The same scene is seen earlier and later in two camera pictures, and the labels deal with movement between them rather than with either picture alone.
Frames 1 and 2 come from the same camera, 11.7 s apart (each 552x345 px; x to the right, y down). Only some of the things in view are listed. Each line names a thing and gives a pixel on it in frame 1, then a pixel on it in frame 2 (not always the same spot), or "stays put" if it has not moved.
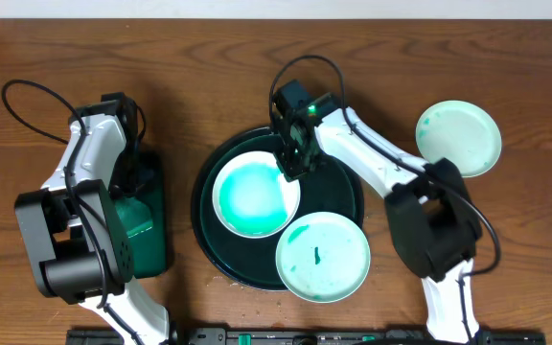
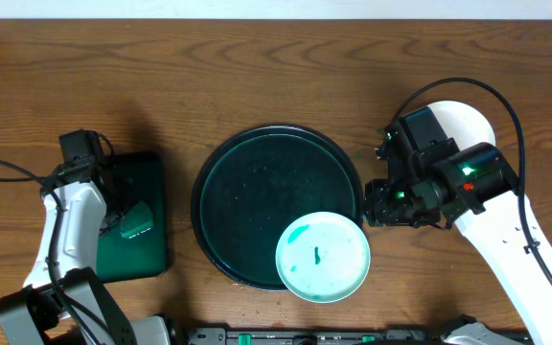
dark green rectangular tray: [149, 248] stays put
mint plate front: [323, 257] stays put
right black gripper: [291, 170] → [379, 198]
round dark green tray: [253, 261] stays put
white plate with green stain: [252, 197] → [464, 123]
